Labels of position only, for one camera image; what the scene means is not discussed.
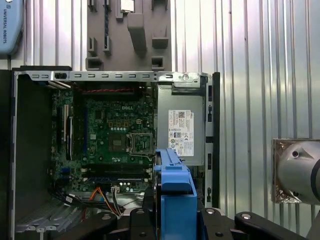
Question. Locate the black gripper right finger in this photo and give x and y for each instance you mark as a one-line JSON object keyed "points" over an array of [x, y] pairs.
{"points": [[215, 225]]}

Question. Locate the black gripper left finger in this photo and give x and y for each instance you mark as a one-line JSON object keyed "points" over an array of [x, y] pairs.
{"points": [[140, 225]]}

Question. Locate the hard disk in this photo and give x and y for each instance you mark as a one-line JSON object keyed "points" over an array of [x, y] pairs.
{"points": [[175, 175]]}

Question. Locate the grey metal disk bay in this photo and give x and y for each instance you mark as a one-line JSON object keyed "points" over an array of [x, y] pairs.
{"points": [[50, 220]]}

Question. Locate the black RAM slot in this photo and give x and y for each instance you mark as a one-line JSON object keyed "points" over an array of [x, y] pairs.
{"points": [[117, 172], [117, 165]]}

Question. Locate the CPU socket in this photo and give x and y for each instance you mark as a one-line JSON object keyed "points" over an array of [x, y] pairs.
{"points": [[143, 145]]}

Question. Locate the square black chipset chip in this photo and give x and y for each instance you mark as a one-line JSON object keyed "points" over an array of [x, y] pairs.
{"points": [[117, 144]]}

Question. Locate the metal socket cover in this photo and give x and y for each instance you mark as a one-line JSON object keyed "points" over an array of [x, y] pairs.
{"points": [[140, 135]]}

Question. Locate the black expansion slot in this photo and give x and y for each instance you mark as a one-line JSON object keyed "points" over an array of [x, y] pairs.
{"points": [[70, 140], [60, 127]]}

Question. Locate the green motherboard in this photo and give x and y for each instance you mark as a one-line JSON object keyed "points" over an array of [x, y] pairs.
{"points": [[105, 117]]}

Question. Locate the grey power supply unit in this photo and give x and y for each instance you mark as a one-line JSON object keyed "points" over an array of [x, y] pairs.
{"points": [[165, 105]]}

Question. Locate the black PC case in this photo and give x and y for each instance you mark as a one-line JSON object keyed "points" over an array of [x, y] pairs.
{"points": [[32, 137]]}

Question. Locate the grey parts rack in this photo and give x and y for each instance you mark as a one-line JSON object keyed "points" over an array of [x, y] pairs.
{"points": [[117, 57]]}

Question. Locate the RAM stick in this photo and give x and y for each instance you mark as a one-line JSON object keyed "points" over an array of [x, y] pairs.
{"points": [[106, 25]]}

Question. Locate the silver CPU chip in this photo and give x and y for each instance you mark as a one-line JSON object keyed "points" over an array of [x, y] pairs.
{"points": [[127, 6]]}

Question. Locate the pale blue teach pendant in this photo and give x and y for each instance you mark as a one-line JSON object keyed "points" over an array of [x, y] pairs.
{"points": [[10, 37]]}

